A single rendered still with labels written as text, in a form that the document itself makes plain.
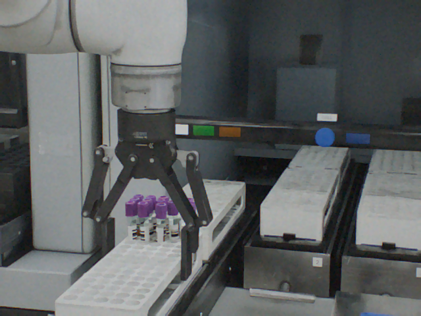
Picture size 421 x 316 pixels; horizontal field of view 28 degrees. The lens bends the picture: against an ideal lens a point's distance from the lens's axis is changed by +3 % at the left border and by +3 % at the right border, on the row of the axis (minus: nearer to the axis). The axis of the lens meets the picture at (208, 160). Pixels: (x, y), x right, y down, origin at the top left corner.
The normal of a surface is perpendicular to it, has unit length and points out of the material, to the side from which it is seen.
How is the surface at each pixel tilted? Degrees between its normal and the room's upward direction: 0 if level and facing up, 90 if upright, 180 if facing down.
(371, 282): 90
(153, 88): 90
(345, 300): 0
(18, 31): 144
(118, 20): 93
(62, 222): 90
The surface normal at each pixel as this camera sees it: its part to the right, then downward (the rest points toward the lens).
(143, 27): 0.04, 0.29
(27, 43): -0.02, 0.92
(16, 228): 0.97, 0.06
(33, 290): -0.24, 0.21
